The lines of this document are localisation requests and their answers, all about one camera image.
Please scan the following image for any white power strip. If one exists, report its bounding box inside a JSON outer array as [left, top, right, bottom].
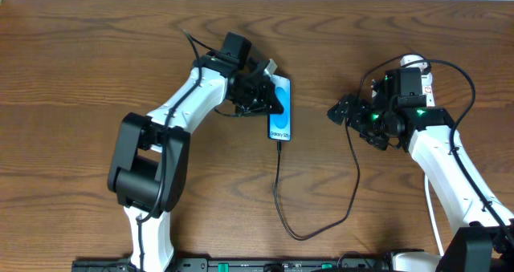
[[400, 55, 435, 107]]

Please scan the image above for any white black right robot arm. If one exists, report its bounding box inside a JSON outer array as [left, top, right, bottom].
[[327, 63, 513, 271]]

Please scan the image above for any blue Galaxy smartphone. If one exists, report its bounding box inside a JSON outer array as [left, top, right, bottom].
[[268, 75, 292, 141]]

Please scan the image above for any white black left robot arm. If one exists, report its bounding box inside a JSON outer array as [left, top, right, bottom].
[[71, 32, 284, 271]]

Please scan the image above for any white power strip cord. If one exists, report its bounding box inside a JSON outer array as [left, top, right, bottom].
[[424, 174, 445, 257]]

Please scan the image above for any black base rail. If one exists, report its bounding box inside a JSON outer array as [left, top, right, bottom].
[[71, 256, 393, 272]]

